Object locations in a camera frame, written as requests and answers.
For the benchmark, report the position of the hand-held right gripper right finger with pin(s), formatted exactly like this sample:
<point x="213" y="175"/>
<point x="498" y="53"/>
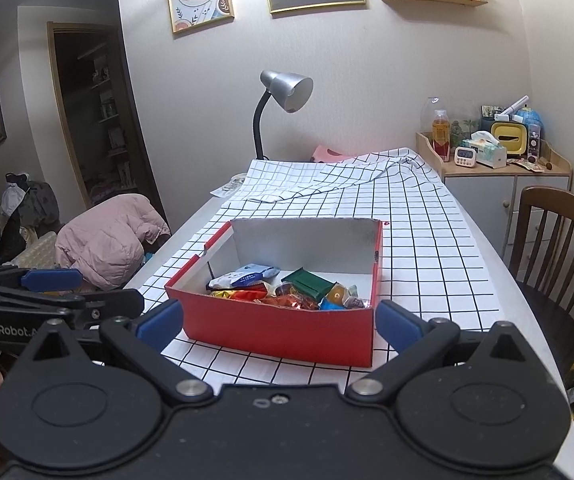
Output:
<point x="399" y="325"/>

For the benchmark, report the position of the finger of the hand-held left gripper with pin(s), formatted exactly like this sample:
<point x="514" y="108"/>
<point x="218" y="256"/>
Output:
<point x="52" y="280"/>
<point x="117" y="302"/>

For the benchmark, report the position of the dark wooden bookshelf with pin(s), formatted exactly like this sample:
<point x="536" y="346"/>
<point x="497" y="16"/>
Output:
<point x="107" y="110"/>

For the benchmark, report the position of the purple candy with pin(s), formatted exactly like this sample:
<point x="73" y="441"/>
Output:
<point x="357" y="302"/>

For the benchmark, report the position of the orange jelly cup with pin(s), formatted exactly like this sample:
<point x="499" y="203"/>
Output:
<point x="339" y="292"/>

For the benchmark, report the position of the white kitchen timer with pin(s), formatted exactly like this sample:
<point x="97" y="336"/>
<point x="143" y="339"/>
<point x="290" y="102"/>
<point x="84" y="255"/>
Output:
<point x="465" y="156"/>

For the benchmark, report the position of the silver desk lamp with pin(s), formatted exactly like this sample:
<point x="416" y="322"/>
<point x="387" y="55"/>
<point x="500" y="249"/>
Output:
<point x="287" y="87"/>

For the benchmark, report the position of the wooden side cabinet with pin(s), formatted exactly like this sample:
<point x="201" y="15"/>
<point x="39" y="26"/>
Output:
<point x="477" y="195"/>

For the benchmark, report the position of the red cardboard box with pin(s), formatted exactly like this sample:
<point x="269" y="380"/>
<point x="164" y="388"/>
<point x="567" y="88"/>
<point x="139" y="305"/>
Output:
<point x="277" y="335"/>

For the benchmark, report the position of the dark green tin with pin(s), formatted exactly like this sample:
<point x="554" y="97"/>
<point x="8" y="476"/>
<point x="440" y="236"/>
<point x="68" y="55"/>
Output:
<point x="489" y="112"/>

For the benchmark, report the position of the slim white patterned container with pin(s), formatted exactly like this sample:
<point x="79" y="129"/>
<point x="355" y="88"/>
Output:
<point x="533" y="145"/>

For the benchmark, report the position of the yellow tissue holder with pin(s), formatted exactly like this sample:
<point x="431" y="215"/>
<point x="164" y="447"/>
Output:
<point x="509" y="135"/>

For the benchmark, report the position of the blue globe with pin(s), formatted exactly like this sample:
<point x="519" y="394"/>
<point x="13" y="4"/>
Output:
<point x="534" y="119"/>

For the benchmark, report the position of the clear plastic bag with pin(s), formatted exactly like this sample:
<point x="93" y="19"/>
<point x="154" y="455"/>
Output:
<point x="229" y="185"/>

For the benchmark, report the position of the beige patterned cushion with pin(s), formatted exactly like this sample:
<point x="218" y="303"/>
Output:
<point x="34" y="252"/>

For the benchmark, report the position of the brown wooden chair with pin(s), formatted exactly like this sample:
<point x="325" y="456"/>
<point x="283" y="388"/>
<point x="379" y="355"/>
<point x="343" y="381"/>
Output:
<point x="557" y="310"/>

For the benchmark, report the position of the white tube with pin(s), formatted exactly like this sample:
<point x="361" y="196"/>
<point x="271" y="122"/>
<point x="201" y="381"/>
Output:
<point x="517" y="104"/>

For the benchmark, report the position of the red orange snack bag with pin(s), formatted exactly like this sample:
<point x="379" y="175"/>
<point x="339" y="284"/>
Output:
<point x="292" y="302"/>

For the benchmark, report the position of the green snack packet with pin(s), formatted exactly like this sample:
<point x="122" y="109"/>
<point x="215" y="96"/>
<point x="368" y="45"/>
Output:
<point x="309" y="282"/>

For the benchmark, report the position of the white snack packet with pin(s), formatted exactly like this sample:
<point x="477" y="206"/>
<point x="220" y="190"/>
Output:
<point x="242" y="276"/>

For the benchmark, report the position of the pile of dark clothes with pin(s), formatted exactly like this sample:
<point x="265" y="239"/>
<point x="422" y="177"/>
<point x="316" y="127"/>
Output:
<point x="37" y="205"/>

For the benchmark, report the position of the yellow snack packet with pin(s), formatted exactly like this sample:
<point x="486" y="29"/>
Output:
<point x="219" y="292"/>

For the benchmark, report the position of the dark red foil snack bag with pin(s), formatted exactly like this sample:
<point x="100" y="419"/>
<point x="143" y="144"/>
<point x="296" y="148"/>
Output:
<point x="249" y="294"/>

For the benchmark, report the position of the white checked tablecloth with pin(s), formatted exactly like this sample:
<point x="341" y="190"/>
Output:
<point x="417" y="260"/>

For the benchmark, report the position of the pink object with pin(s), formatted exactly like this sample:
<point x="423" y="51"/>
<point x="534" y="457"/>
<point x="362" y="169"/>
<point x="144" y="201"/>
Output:
<point x="332" y="154"/>

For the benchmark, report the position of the white green tissue box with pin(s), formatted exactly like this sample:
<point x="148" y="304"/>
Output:
<point x="489" y="152"/>

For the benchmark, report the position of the pink padded jacket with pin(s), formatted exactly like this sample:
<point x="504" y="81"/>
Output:
<point x="107" y="240"/>

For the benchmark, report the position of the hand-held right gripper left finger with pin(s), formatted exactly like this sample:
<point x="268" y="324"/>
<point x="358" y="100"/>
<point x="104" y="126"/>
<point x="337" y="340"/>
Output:
<point x="159" y="322"/>

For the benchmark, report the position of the orange drink bottle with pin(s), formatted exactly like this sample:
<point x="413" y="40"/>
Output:
<point x="441" y="135"/>

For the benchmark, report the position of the clear plastic bottle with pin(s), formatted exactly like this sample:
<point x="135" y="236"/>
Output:
<point x="426" y="115"/>

